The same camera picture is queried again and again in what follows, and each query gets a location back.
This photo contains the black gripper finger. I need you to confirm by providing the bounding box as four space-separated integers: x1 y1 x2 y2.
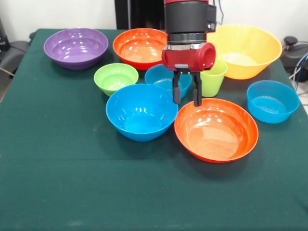
172 69 185 104
191 72 203 107

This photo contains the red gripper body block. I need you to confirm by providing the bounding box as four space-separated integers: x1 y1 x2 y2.
161 42 217 73

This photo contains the medium blue plastic bowl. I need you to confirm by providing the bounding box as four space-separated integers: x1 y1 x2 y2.
105 83 179 142

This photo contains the green plastic cup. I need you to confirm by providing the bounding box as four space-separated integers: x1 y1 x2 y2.
200 60 228 98

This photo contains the small blue plastic bowl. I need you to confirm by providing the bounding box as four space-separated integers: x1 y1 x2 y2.
144 64 193 100
246 80 300 124

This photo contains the red plastic bowl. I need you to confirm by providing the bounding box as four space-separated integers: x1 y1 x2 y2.
112 28 168 71
174 98 259 164

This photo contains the green plastic bowl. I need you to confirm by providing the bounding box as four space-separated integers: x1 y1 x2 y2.
93 63 139 97

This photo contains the large orange plastic bowl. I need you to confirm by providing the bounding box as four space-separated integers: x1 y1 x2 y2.
206 23 283 80

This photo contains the purple plastic bowl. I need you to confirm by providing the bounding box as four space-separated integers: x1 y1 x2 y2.
43 27 109 71

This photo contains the dark green tablecloth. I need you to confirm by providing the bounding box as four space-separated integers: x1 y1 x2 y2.
0 28 308 231

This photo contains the wall cable with plug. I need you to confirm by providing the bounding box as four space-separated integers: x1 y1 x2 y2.
215 0 226 26

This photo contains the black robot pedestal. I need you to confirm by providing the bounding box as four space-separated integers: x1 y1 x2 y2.
114 0 166 31

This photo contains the cable tangle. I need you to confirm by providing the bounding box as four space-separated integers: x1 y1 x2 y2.
288 52 308 97

